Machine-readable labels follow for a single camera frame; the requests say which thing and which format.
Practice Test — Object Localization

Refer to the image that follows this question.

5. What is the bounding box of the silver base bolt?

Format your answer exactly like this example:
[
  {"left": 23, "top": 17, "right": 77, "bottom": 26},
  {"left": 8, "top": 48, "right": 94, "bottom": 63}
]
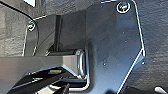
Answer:
[
  {"left": 26, "top": 20, "right": 36, "bottom": 30},
  {"left": 116, "top": 1, "right": 130, "bottom": 14}
]

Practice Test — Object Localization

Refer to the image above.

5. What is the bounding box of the thin grey robot cable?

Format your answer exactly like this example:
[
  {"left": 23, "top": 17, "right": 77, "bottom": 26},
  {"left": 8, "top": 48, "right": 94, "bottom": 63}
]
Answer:
[{"left": 0, "top": 2, "right": 40, "bottom": 54}]

